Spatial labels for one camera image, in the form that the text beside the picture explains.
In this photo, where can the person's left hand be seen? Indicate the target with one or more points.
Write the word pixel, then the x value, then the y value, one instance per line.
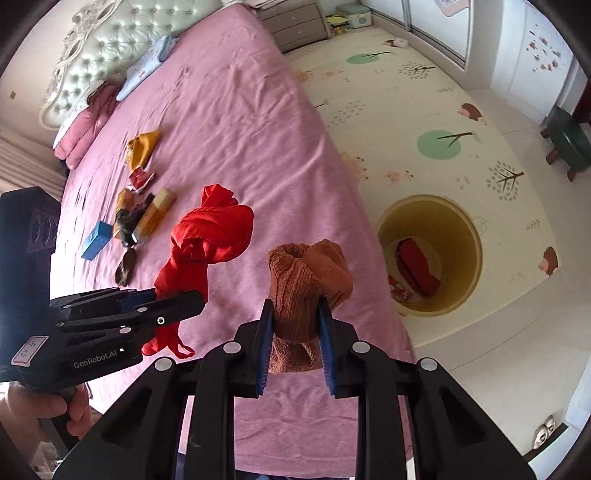
pixel 32 404

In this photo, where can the orange packet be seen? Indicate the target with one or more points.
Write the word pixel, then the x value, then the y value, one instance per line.
pixel 123 201

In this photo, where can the red cloth garment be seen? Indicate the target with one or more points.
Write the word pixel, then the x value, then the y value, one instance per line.
pixel 212 230

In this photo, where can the red crumpled snack wrapper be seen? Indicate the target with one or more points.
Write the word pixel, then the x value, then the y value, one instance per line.
pixel 141 181

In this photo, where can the green and white storage box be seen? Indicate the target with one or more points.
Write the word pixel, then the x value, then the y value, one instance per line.
pixel 354 16

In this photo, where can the cream printed play mat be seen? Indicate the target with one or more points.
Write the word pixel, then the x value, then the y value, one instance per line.
pixel 415 92

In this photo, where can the blue cardboard box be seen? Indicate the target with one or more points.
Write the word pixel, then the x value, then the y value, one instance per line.
pixel 97 240

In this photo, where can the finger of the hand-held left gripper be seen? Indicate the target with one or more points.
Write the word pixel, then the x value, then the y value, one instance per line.
pixel 138 297
pixel 175 307

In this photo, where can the yellow round bin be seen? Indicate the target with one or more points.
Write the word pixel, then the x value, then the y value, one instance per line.
pixel 415 214

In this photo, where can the dark crumpled wrapper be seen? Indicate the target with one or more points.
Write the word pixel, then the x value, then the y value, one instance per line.
pixel 127 226

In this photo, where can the red cloth bundle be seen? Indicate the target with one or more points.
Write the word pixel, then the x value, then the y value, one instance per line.
pixel 418 267

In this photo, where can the grey bedside drawer cabinet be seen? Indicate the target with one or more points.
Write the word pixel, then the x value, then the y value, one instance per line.
pixel 295 23

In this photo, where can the beige slipper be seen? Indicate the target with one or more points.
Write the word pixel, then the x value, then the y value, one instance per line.
pixel 539 437
pixel 550 424

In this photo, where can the tufted white headboard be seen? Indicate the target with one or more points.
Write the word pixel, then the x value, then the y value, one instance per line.
pixel 106 41

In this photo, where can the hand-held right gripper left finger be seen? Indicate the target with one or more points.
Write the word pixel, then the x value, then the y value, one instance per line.
pixel 264 350

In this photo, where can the beige curtain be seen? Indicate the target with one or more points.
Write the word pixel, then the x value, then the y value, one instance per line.
pixel 23 161

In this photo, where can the green round stool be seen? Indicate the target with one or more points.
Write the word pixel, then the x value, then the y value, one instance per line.
pixel 570 136

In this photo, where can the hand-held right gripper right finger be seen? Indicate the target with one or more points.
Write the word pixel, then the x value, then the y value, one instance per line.
pixel 327 350

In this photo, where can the light blue pillow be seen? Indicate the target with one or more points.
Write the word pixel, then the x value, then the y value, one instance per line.
pixel 143 67

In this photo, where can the folded pink quilt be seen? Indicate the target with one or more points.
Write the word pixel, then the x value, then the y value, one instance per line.
pixel 87 129

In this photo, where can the white sliding wardrobe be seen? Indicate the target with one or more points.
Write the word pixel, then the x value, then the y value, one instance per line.
pixel 508 46

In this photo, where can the brown knitted sock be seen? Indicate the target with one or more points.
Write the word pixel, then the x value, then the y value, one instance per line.
pixel 295 286

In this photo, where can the tan cardboard box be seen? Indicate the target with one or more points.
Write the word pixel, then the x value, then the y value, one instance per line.
pixel 159 212

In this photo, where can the pink bed sheet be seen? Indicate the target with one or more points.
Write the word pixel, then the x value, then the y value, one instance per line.
pixel 240 115

